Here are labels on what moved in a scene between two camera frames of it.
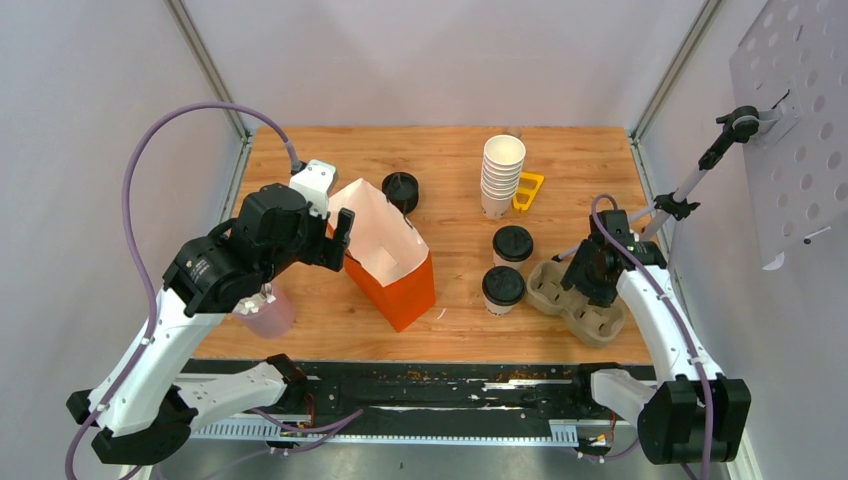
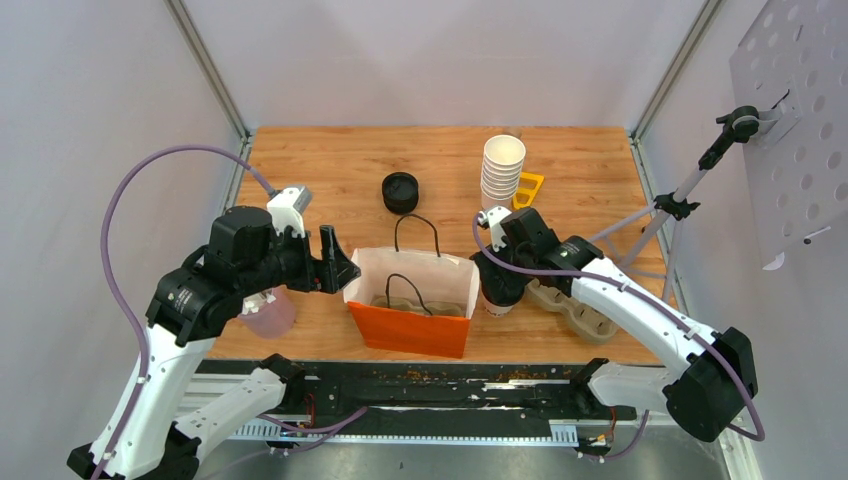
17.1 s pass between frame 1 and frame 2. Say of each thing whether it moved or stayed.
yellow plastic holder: stayed
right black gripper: moved
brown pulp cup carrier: stayed
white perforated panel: stayed
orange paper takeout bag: moved
